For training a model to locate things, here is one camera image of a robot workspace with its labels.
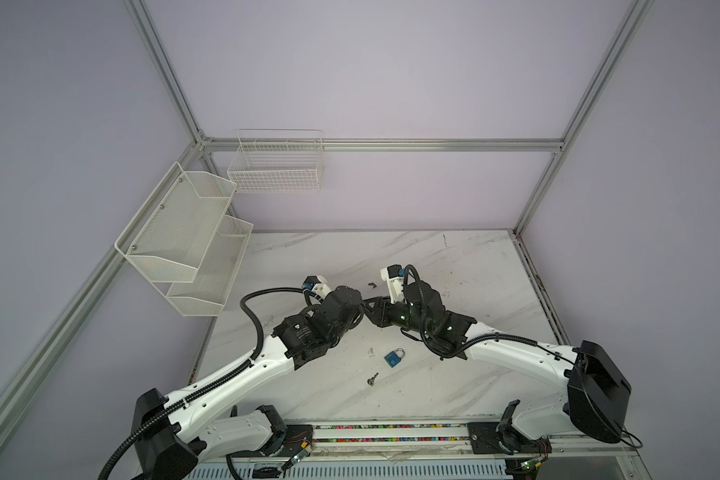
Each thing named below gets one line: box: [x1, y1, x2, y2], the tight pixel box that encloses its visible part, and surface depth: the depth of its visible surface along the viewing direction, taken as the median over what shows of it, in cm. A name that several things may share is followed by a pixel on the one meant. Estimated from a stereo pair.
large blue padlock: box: [384, 348, 405, 368], surface depth 89 cm
